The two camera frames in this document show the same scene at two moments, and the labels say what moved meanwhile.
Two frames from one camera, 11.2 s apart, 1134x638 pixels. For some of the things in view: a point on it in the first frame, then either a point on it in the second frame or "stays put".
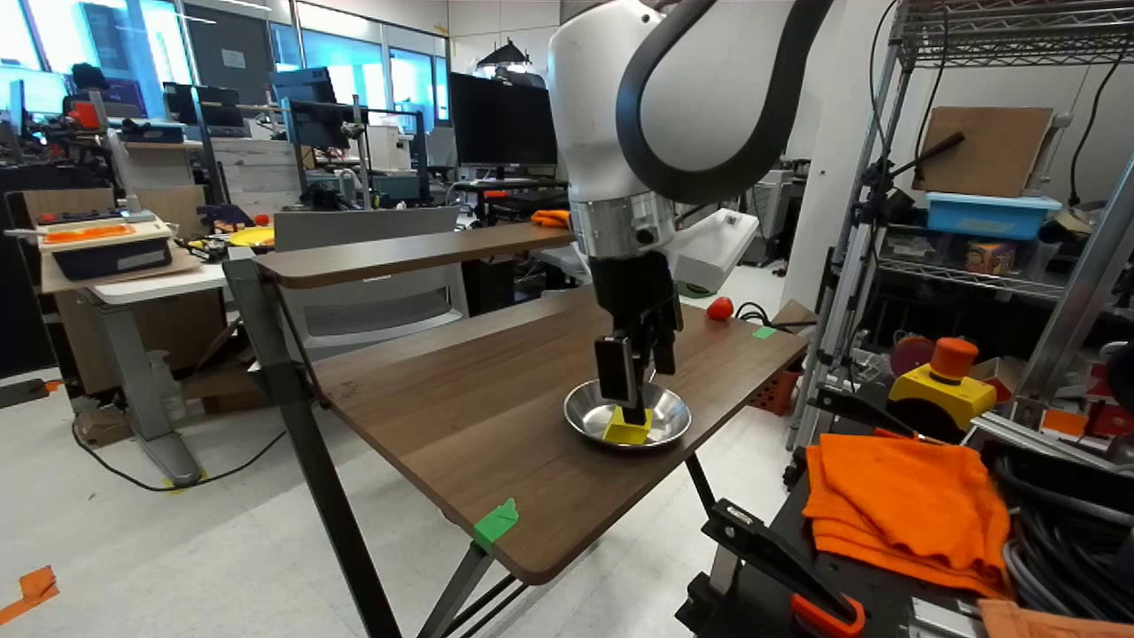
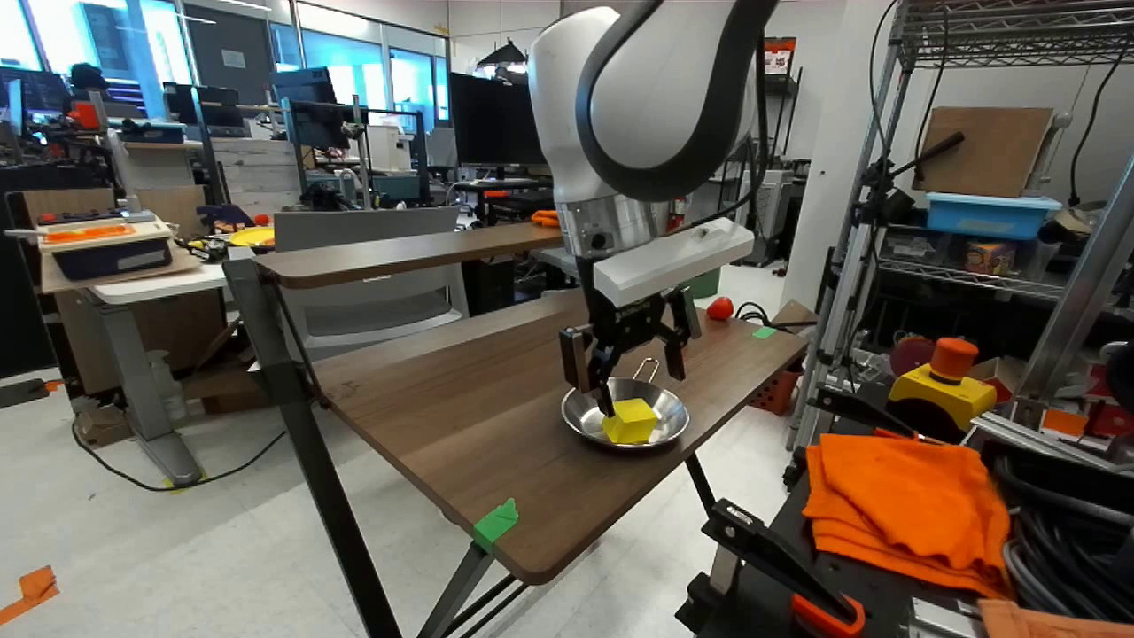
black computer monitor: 499,122 stays put
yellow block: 629,433 stays put
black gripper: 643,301 → 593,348
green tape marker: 497,521 stays put
